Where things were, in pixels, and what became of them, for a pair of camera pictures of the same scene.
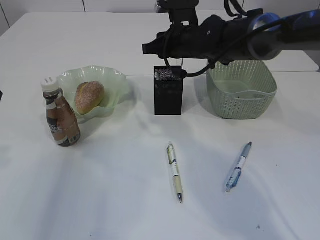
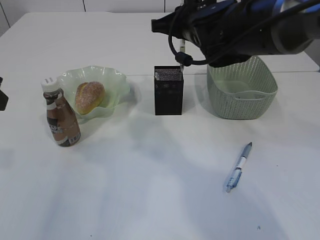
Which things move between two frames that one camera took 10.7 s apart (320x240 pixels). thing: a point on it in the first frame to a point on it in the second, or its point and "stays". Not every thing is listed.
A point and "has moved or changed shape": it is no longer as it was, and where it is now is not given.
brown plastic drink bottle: (63, 122) stays
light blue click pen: (235, 174) stays
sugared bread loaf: (88, 96) stays
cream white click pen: (176, 175) has moved or changed shape
